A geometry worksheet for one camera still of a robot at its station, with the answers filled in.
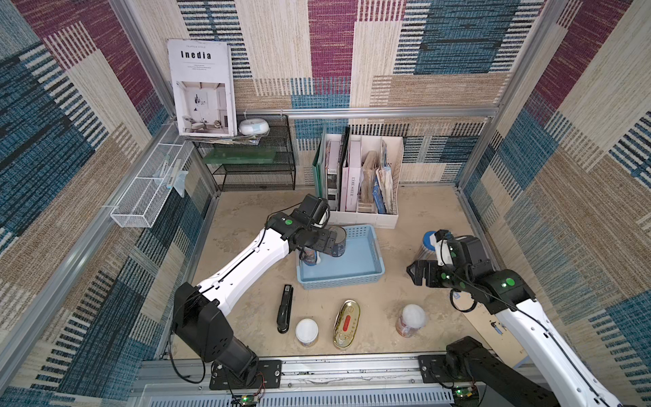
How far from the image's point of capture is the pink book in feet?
3.05

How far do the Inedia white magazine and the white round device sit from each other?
0.16 feet

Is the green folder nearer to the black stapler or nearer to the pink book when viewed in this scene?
the pink book

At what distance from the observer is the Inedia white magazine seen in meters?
0.76

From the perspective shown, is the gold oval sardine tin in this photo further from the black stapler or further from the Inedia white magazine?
the Inedia white magazine

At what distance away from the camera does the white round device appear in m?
0.88

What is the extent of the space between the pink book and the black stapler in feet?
1.21

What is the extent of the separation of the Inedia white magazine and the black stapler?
0.55 metres
